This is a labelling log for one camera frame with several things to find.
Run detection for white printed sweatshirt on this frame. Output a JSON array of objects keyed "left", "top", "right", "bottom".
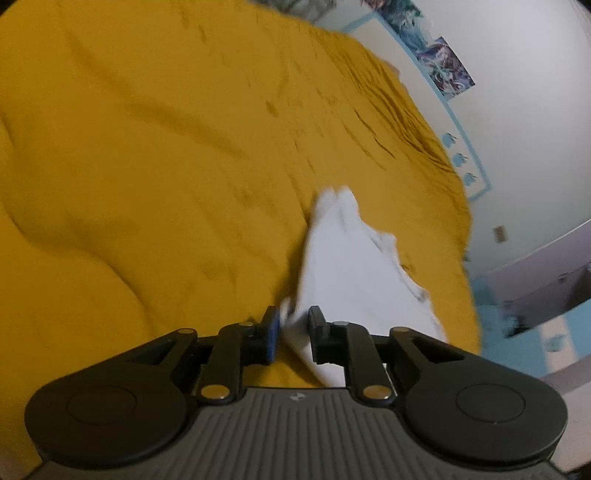
[{"left": 280, "top": 187, "right": 447, "bottom": 387}]

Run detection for mustard yellow bed duvet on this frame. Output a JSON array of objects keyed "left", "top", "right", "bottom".
[{"left": 1, "top": 1, "right": 480, "bottom": 479}]

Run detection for light blue dresser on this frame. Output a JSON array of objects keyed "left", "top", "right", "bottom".
[{"left": 469, "top": 262, "right": 591, "bottom": 379}]

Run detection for white blue bed headboard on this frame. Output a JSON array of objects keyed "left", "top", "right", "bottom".
[{"left": 315, "top": 1, "right": 491, "bottom": 201}]

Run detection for beige wall switch plate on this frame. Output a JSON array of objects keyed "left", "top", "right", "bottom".
[{"left": 493, "top": 225, "right": 508, "bottom": 244}]

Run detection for anime wall posters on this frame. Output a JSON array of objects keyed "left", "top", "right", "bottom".
[{"left": 366, "top": 0, "right": 476, "bottom": 100}]

